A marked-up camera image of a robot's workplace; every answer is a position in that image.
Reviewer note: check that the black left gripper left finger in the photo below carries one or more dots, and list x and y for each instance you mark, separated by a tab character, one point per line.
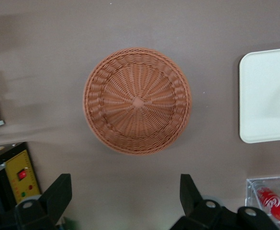
51	206

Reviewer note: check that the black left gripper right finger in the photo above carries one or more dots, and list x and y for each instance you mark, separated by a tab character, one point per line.
197	213

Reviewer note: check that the brown woven round basket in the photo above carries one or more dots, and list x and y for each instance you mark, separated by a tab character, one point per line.
137	100

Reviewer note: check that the cream rectangular plastic tray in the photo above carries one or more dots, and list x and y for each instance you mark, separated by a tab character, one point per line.
266	95

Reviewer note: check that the yellow control box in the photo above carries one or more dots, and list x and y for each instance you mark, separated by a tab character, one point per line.
22	175

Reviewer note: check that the black equipment cabinet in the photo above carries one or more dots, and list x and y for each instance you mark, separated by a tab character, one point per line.
1	189

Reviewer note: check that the clear acrylic bottle rack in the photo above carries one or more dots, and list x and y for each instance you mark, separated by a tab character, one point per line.
252	191

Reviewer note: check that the red soda can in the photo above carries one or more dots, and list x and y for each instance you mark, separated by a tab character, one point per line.
276	206

